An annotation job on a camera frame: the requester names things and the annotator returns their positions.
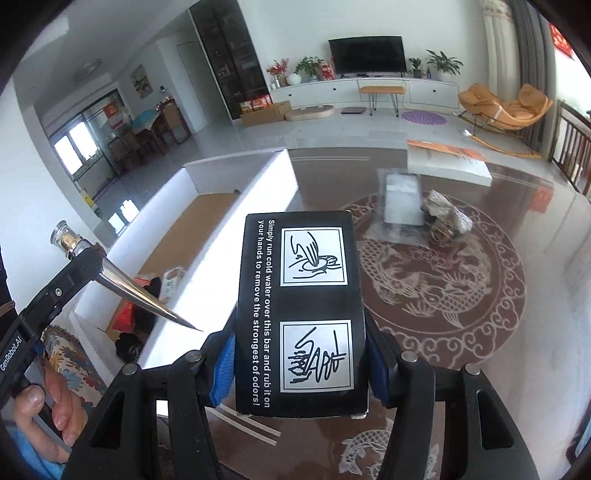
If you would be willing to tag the plain black cloth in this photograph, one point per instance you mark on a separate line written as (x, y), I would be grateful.
(129, 348)

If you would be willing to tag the white storage box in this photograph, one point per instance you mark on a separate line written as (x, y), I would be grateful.
(258, 184)

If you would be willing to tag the white door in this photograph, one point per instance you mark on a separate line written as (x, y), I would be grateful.
(193, 87)

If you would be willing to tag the black television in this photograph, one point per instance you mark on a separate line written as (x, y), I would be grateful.
(367, 55)

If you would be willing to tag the brown cardboard box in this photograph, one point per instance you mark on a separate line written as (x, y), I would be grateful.
(268, 115)

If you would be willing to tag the red flower bouquet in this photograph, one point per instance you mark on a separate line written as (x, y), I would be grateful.
(278, 69)

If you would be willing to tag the beige oval floor mat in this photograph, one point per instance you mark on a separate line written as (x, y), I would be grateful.
(311, 113)

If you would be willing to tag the red gift box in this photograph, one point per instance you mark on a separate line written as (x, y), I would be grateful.
(327, 69)

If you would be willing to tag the white round vase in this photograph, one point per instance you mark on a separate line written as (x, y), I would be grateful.
(292, 78)

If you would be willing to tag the grey curtain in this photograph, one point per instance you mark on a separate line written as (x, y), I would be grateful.
(531, 46)

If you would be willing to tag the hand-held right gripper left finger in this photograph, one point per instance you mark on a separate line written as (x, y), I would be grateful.
(221, 374)

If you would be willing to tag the red wall decoration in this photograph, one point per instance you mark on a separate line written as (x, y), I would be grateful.
(563, 44)

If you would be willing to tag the dark glass display cabinet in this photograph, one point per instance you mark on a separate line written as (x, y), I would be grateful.
(231, 55)

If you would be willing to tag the dark wooden chair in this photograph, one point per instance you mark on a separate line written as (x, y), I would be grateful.
(570, 138)

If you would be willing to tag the white television cabinet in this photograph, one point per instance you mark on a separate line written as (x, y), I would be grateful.
(323, 90)

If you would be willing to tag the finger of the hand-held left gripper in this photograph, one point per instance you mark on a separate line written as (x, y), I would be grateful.
(60, 290)

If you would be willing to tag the purple round rug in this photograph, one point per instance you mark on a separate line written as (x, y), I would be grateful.
(424, 117)

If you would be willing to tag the white flat cardboard box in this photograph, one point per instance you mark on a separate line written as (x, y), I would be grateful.
(452, 161)

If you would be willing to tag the beige curtain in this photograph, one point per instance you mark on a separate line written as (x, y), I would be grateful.
(498, 41)

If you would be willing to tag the black knit cloth silver trim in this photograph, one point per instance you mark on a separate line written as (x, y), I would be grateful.
(147, 300)

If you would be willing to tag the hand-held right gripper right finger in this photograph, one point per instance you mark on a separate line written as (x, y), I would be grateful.
(376, 369)

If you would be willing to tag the dining table with patterned cloth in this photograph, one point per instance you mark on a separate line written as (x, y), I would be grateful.
(145, 121)

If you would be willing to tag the round ceiling light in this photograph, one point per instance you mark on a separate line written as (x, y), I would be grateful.
(87, 70)

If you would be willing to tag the orange rocking chair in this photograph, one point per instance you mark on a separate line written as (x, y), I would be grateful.
(489, 104)

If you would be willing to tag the red packet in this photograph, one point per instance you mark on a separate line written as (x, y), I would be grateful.
(122, 316)

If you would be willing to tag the black printed carton box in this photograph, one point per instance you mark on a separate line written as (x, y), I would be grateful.
(300, 300)

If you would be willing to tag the framed wall painting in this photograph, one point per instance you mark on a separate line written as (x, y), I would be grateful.
(141, 82)

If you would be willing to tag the clear plastic packet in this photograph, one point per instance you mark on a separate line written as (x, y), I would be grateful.
(401, 198)

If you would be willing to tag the bushy green potted plant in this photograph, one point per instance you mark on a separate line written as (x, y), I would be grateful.
(309, 67)

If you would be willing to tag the white blue medicine box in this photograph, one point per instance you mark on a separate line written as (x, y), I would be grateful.
(173, 279)

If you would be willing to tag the small green potted plant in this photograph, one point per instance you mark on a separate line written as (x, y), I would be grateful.
(415, 67)

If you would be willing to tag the orange top bench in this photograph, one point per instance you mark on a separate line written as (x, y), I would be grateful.
(382, 89)

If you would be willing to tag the floral patterned cushion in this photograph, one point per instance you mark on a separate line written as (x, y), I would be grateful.
(74, 360)

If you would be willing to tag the person's left hand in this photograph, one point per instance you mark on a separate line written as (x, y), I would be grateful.
(64, 410)

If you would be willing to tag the large green potted plant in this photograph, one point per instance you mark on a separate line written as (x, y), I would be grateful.
(443, 62)

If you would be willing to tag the silver metal cone gold cap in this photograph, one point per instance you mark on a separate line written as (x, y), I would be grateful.
(134, 288)

